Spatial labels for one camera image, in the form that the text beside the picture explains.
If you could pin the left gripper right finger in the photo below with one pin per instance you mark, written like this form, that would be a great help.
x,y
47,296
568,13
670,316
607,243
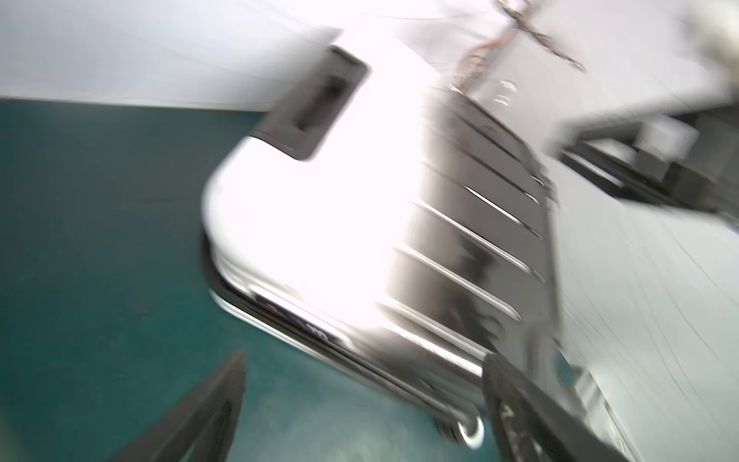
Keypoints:
x,y
528,425

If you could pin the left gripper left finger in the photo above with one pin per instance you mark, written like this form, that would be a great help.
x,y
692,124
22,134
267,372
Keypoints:
x,y
201,426

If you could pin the silver black hardshell suitcase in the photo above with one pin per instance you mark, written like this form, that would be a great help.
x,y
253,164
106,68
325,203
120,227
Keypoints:
x,y
382,221

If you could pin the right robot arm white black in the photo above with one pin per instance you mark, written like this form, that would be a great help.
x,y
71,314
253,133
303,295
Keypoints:
x,y
686,159

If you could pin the green table mat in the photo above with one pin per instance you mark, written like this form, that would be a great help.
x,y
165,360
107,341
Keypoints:
x,y
106,318

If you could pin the black metal hook stand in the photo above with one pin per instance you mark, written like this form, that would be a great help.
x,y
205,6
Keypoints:
x,y
475,62

